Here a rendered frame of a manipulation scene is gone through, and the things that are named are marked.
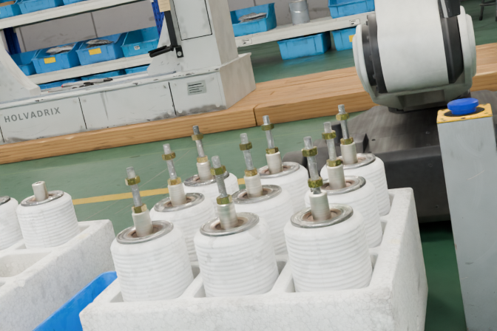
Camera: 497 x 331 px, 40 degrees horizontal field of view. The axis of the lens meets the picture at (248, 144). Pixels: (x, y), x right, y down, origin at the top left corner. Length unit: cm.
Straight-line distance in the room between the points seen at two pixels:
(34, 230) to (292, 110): 179
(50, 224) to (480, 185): 70
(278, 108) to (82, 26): 769
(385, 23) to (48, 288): 70
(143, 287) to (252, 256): 15
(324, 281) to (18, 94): 294
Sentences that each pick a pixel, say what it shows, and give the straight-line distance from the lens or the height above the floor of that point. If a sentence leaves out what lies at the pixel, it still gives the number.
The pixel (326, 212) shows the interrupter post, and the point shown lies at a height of 26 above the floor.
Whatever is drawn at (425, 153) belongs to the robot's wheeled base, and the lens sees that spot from 132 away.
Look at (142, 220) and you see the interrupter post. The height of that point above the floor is 27.
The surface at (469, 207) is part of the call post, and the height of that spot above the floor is 19.
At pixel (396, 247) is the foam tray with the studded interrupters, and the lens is 90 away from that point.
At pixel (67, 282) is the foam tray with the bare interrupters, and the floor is 13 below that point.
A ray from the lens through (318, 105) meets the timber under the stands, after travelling 284.
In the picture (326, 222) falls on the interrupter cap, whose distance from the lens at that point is 79.
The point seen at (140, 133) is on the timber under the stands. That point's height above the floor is 5.
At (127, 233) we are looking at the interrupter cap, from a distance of 92.
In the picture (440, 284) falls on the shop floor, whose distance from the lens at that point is 121.
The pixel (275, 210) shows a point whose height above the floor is 24.
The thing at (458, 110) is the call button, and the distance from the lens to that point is 96.
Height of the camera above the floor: 51
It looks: 12 degrees down
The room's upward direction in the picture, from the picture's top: 11 degrees counter-clockwise
